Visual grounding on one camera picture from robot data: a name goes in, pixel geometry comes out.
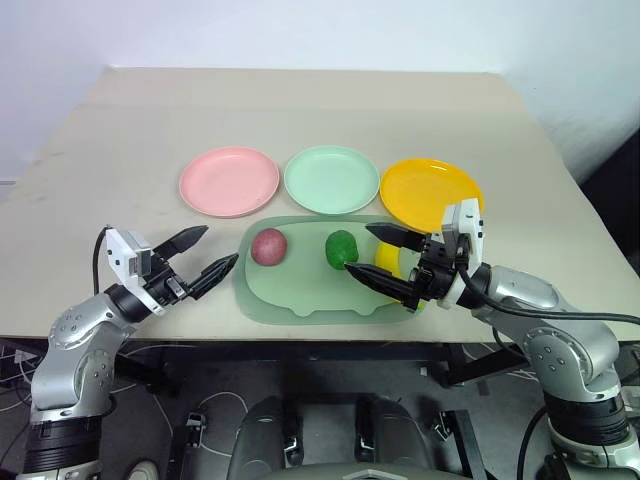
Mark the pink round plate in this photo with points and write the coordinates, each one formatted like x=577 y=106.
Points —
x=227 y=182

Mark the yellow round plate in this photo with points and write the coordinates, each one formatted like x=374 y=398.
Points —
x=425 y=189

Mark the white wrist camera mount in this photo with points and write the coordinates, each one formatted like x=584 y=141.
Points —
x=470 y=220
x=120 y=255

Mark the yellow fruit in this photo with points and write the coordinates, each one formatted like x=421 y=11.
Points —
x=387 y=257

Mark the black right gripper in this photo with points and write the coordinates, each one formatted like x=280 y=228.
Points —
x=435 y=267

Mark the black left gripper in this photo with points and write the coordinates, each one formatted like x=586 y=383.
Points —
x=167 y=286

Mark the light green round plate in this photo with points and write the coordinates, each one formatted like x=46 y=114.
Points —
x=330 y=179

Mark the red round fruit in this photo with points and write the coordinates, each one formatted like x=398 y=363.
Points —
x=269 y=247

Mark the green translucent tray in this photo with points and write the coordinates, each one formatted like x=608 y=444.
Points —
x=300 y=290

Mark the black table frame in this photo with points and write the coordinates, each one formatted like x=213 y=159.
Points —
x=280 y=352

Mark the green round fruit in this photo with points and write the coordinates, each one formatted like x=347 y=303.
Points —
x=341 y=249

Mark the dark rounded shape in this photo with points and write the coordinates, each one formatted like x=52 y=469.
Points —
x=265 y=435
x=395 y=435

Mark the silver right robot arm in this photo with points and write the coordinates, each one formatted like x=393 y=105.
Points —
x=565 y=350

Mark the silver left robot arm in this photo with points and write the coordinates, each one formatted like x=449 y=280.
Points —
x=75 y=350

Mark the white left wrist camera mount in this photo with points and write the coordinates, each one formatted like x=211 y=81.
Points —
x=120 y=255

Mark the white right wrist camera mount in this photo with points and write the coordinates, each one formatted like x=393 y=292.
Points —
x=470 y=220

